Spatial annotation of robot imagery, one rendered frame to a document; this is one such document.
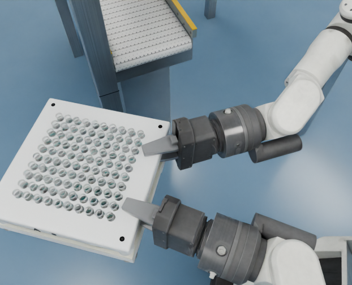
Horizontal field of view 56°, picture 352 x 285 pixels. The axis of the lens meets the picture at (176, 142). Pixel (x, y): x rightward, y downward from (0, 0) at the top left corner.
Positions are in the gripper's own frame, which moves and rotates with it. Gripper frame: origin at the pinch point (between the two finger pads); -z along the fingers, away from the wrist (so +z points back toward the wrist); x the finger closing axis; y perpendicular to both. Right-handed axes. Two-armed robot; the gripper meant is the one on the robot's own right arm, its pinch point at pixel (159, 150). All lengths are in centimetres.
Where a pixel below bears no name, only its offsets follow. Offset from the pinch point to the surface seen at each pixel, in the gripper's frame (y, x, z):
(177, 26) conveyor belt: 55, 20, 22
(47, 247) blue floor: 26, 105, -48
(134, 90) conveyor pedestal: 57, 49, 6
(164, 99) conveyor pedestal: 59, 60, 18
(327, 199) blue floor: 7, 102, 86
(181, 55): 49, 28, 22
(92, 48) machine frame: 36.8, 6.5, -6.5
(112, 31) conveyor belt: 59, 21, 1
